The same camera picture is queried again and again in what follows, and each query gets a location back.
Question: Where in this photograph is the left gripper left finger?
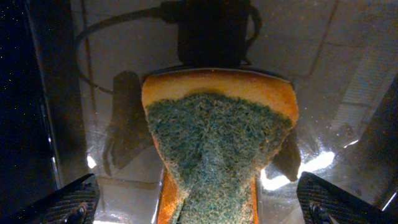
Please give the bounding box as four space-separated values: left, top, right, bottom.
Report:
2 174 100 224

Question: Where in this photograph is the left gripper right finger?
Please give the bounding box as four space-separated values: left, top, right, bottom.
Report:
296 172 395 224

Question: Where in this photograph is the green and yellow sponge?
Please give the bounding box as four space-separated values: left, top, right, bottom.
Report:
142 69 299 223

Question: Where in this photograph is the black rectangular sponge tray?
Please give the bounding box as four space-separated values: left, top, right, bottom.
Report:
1 1 397 223

